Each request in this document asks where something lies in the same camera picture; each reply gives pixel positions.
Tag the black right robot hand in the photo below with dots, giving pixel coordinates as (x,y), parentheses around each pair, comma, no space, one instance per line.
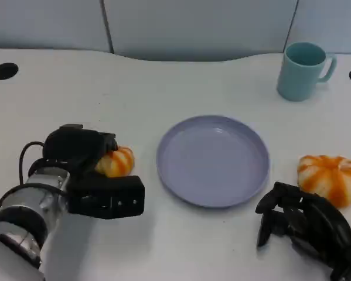
(318,225)

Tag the pale green mug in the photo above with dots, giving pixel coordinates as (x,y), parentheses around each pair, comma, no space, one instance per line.
(298,77)

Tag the lilac plate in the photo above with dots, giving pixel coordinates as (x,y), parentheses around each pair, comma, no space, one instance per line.
(213,164)

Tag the grey partition panel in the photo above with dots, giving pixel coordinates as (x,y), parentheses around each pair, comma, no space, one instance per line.
(46,23)
(198,29)
(330,20)

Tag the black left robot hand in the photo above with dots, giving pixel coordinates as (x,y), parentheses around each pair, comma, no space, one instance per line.
(72,146)

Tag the orange and white bread roll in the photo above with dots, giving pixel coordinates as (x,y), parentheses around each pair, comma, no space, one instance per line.
(119,164)
(330,178)

